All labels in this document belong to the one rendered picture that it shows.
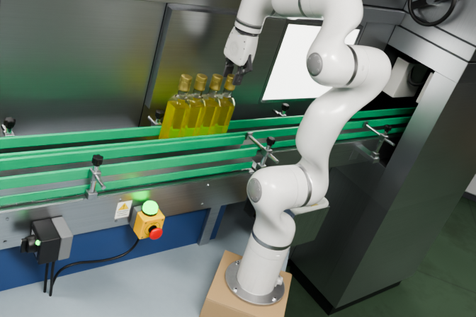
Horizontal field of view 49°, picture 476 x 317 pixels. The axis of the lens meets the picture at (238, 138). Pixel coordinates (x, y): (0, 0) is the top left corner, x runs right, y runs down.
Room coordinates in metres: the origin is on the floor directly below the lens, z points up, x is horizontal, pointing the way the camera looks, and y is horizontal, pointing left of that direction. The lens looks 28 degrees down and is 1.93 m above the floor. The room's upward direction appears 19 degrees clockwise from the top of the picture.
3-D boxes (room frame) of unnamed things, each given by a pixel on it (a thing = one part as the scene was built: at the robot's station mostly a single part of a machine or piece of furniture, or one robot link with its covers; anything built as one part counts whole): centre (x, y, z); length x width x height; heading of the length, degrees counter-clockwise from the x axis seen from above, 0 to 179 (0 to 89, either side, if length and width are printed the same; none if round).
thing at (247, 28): (1.55, 0.08, 1.50); 0.09 x 0.08 x 0.03; 44
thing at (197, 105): (1.47, 0.16, 1.16); 0.06 x 0.06 x 0.21; 44
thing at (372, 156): (1.98, -0.54, 1.07); 0.17 x 0.05 x 0.23; 44
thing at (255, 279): (1.22, -0.19, 0.93); 0.19 x 0.19 x 0.18
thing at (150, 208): (1.19, 0.17, 1.01); 0.04 x 0.04 x 0.03
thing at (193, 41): (1.82, -0.01, 1.32); 0.90 x 0.03 x 0.34; 134
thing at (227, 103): (1.55, 0.08, 1.16); 0.06 x 0.06 x 0.21; 44
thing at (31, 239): (0.95, 0.41, 0.96); 0.04 x 0.03 x 0.04; 44
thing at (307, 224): (1.56, -0.22, 0.92); 0.27 x 0.17 x 0.15; 44
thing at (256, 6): (1.55, 0.08, 1.58); 0.09 x 0.08 x 0.13; 128
